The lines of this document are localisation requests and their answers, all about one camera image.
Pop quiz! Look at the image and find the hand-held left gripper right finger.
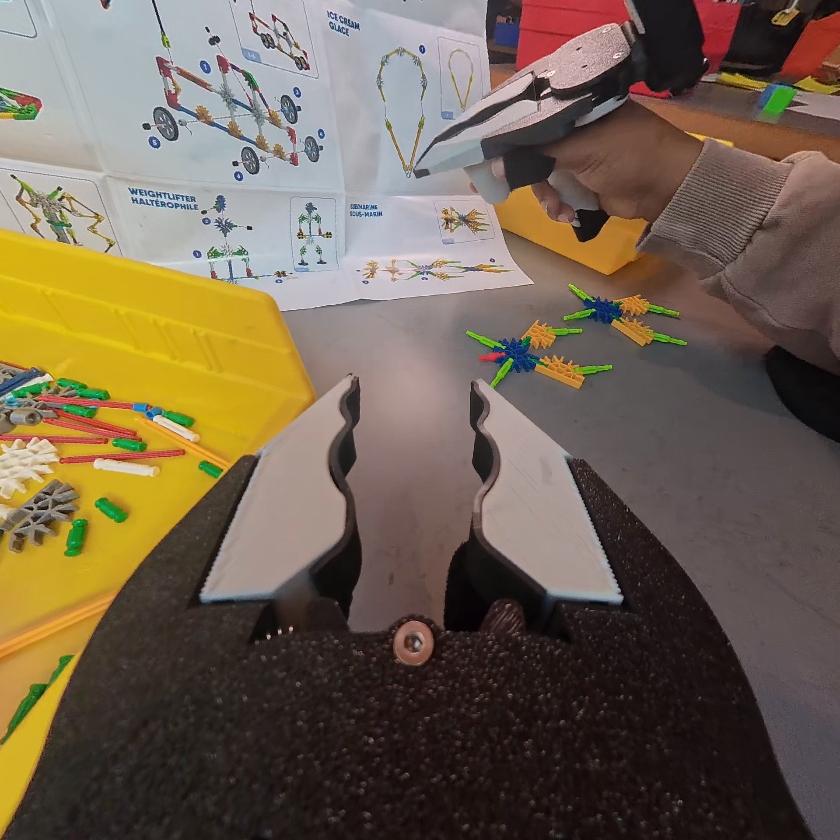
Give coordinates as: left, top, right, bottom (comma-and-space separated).
469, 379, 624, 606

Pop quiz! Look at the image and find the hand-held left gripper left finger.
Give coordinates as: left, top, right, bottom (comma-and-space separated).
199, 375, 362, 605

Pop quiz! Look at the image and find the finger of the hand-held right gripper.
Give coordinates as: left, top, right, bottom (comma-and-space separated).
412, 130, 511, 202
430, 70, 550, 148

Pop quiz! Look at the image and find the blue toy connector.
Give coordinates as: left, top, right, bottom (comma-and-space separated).
495, 337, 540, 374

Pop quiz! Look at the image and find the yellow storage bin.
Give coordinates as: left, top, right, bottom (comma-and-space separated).
492, 131, 736, 277
0, 227, 318, 788

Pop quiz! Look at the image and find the person's right forearm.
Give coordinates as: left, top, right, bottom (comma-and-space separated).
635, 138, 840, 376

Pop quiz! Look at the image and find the grey desk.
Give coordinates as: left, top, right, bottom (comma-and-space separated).
276, 230, 840, 840

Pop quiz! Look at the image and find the person's right hand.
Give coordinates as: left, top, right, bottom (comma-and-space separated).
530, 98, 706, 227

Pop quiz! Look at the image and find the red storage bin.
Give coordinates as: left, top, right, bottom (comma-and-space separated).
517, 0, 742, 74

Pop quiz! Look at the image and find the assembled toy model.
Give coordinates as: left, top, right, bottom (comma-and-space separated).
562, 283, 689, 348

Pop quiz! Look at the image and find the orange storage bin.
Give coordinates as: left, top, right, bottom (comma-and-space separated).
781, 12, 840, 81

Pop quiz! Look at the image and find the printed instruction sheet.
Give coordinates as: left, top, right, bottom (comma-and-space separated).
0, 0, 534, 313

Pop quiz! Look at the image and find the pile of toy parts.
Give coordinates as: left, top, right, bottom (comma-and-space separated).
0, 360, 225, 746

